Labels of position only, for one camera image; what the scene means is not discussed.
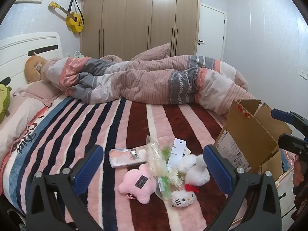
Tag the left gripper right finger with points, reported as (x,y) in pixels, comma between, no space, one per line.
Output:
(252,202)

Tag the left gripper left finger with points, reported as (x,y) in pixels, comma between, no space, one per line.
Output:
(53,202)

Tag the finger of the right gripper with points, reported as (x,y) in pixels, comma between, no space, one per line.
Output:
(292,144)
(289,117)

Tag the pink plush toy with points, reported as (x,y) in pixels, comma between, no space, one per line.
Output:
(139,183)

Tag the pink packaged cloth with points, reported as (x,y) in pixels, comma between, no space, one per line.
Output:
(127,157)

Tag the Hello Kitty plush toy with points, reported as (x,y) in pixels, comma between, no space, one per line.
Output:
(185,197)

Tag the white plush toy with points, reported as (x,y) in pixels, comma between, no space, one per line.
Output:
(194,169)

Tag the white artificial flower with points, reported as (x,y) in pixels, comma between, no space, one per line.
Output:
(175,177)

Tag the cream towel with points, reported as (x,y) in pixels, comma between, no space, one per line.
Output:
(158,168)

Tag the brown cardboard box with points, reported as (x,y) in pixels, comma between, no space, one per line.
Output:
(250,136)

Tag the striped fleece blanket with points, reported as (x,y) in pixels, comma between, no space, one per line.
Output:
(61,137)

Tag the pink grey striped duvet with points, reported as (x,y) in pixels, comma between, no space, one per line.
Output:
(183,79)

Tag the white paper tag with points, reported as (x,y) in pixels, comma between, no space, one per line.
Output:
(178,150)

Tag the white door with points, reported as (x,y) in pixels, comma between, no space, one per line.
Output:
(212,30)

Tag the green plush toy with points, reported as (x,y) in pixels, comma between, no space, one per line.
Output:
(5,90)

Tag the pink pillow behind duvet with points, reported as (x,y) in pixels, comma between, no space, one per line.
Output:
(156,53)

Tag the white bed headboard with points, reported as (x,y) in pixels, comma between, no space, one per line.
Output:
(16,50)

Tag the yellow ukulele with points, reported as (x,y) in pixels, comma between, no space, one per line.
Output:
(75,21)

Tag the beige wooden wardrobe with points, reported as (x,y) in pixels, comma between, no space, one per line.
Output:
(126,28)

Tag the white wall switch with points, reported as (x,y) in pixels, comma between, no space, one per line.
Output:
(303,74)

